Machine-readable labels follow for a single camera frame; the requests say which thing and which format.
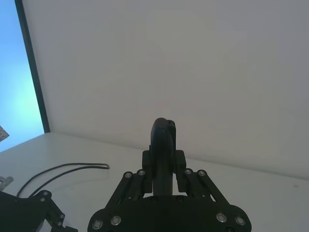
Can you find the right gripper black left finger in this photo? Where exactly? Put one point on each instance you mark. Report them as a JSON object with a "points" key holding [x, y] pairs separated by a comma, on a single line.
{"points": [[135, 188]]}

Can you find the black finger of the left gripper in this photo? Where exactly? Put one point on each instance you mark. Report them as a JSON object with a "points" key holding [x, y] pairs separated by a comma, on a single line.
{"points": [[54, 210]]}

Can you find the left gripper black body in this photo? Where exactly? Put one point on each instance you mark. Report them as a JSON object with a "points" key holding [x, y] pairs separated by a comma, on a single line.
{"points": [[17, 212]]}

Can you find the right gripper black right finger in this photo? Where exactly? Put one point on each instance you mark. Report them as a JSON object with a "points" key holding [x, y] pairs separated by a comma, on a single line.
{"points": [[193, 186]]}

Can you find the small silver metal plug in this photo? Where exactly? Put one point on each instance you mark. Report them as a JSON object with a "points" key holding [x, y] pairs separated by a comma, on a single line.
{"points": [[5, 182]]}

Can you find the white table cloth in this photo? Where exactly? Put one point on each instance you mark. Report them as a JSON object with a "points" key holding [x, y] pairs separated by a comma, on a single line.
{"points": [[253, 200]]}

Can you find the bright blue panel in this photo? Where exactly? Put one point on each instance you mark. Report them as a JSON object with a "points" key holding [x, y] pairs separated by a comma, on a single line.
{"points": [[14, 72]]}

